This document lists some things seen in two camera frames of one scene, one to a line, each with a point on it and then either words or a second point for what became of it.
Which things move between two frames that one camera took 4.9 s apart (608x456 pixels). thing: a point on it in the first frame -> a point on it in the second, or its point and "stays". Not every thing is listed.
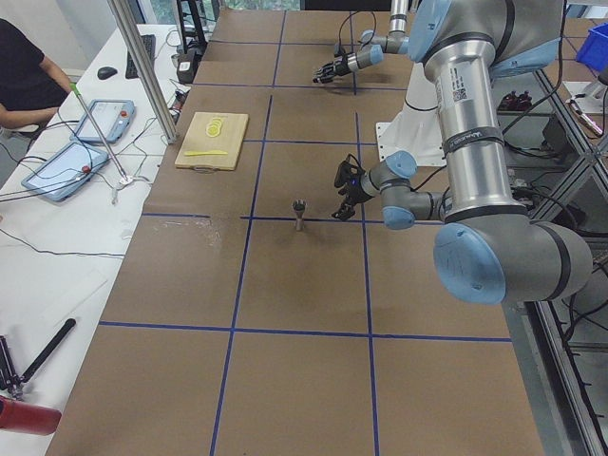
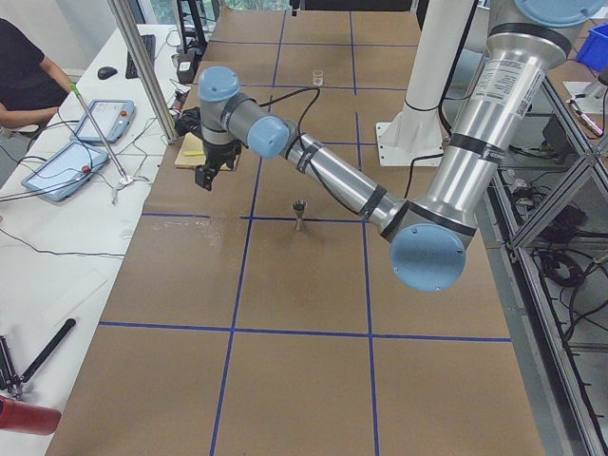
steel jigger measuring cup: (299, 207) stays
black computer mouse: (106, 72) stays
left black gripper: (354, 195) -> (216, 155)
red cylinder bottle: (28, 417) stays
